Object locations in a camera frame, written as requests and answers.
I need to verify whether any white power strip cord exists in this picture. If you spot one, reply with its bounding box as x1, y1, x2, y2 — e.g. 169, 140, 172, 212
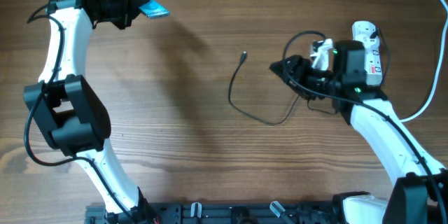
398, 0, 448, 124

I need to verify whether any white charger plug adapter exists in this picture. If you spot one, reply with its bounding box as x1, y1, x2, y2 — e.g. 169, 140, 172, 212
353, 34, 380, 52

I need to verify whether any black USB charging cable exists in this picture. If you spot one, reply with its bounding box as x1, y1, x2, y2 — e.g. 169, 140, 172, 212
227, 28, 391, 126

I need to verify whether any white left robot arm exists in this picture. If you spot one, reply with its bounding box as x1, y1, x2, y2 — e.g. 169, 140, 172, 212
23, 0, 167, 223

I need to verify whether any white power strip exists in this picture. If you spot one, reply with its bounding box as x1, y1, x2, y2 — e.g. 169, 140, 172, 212
352, 20, 383, 86

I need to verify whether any Galaxy S25 smartphone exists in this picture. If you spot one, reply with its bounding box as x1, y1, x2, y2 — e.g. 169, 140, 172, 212
139, 0, 170, 19

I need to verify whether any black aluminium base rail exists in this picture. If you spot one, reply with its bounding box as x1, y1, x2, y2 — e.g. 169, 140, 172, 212
85, 202, 339, 224

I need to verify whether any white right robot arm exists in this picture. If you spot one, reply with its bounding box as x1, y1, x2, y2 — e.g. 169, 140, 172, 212
270, 41, 447, 223

